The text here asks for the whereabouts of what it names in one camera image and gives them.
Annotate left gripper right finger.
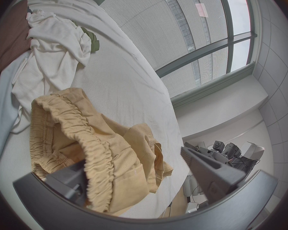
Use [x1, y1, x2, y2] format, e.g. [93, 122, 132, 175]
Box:
[181, 147, 247, 204]

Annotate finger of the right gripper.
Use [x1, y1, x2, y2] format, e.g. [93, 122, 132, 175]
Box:
[184, 141, 200, 151]

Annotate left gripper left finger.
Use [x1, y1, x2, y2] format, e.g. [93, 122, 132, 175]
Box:
[46, 159, 90, 207]

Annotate tan shorts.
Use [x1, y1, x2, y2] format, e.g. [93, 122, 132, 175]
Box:
[30, 88, 175, 217]

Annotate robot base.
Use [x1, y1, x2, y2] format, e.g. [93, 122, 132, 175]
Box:
[182, 174, 210, 214]

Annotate bed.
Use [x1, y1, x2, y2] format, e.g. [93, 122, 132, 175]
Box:
[0, 0, 186, 220]

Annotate pale blue garment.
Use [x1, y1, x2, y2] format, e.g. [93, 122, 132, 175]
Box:
[0, 57, 30, 163]

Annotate window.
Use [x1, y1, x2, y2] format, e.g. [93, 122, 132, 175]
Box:
[98, 0, 259, 108]

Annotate cream white garment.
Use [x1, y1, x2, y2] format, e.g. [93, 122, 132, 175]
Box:
[12, 9, 92, 134]

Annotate green garment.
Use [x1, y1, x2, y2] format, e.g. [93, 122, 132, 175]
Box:
[72, 20, 100, 54]

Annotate brown garment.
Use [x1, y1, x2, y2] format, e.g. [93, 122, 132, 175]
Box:
[0, 0, 36, 80]

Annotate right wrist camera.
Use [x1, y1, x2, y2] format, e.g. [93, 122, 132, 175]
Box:
[212, 140, 227, 154]

